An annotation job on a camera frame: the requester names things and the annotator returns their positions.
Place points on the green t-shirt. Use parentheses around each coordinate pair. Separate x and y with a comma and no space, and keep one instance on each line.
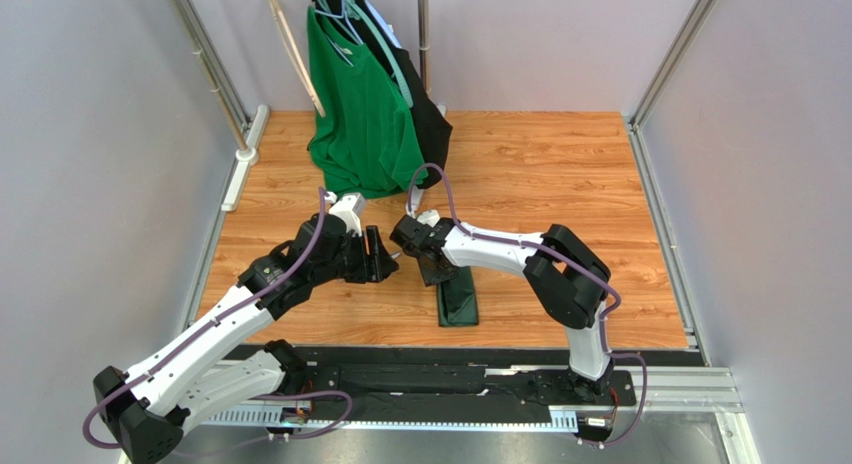
(366,141)

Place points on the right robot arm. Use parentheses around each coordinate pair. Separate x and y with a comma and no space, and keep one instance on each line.
(571,283)

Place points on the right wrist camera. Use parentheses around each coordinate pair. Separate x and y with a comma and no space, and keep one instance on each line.
(429,218)

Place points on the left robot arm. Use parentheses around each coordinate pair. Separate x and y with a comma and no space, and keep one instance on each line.
(146,410)

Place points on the white corner pole bracket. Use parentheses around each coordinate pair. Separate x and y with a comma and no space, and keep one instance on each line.
(245,159)

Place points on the black t-shirt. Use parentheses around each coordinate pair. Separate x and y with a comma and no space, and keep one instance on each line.
(410,167)

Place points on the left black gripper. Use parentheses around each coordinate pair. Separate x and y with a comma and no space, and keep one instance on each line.
(374,266)

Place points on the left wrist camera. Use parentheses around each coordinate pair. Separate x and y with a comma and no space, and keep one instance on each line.
(349,208)

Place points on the white clothes rack base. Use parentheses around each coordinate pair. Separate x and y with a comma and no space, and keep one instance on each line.
(415,196)

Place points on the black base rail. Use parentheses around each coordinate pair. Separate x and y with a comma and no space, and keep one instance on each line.
(445,385)

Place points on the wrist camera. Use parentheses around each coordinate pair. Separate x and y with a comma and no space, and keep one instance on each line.
(349,208)
(429,218)

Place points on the metal rack pole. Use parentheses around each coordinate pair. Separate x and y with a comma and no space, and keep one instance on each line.
(424,42)

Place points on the dark green cloth napkin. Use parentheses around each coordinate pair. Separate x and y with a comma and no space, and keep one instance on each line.
(457,301)

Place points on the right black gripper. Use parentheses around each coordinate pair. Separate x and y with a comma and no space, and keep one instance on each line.
(430,265)

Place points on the teal clothes hanger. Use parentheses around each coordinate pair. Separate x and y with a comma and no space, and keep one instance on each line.
(359,21)

